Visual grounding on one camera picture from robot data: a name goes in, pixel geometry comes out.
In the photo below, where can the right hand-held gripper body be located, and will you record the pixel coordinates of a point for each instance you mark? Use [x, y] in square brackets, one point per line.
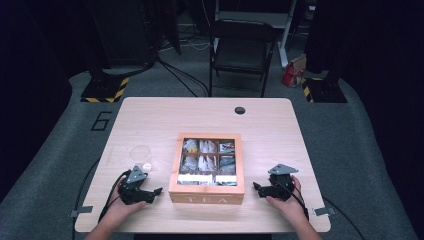
[281, 186]

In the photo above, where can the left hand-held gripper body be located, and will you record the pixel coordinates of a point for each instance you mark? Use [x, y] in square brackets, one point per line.
[133, 193]

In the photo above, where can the clear glass cup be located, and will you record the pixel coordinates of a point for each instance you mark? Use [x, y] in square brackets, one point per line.
[140, 156]

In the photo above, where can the wooden tea box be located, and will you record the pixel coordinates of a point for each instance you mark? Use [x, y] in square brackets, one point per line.
[206, 195]

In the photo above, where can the person's left hand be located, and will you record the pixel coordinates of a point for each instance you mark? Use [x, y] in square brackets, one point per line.
[121, 210]

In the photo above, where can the person's right hand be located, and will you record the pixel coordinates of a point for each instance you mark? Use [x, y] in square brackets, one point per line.
[288, 206]

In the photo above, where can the grey tape strip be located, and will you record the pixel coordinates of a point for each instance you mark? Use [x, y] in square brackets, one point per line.
[324, 211]
[81, 210]

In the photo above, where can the assortment of tea bags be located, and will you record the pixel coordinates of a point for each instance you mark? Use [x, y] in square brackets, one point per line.
[208, 163]

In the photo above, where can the black table grommet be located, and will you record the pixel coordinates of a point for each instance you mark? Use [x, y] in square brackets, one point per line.
[240, 110]

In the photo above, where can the striped black stand base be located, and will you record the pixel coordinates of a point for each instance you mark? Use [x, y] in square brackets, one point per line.
[105, 89]
[325, 90]

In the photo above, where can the red paper bag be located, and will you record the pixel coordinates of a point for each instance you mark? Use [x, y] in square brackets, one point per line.
[293, 75]

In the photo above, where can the black folding chair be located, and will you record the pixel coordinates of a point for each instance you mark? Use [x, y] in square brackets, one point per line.
[241, 50]

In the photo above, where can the black curtain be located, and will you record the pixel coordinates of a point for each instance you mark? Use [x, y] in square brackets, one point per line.
[30, 100]
[383, 83]

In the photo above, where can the dark equipment cabinet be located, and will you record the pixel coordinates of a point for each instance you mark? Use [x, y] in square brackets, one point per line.
[120, 33]

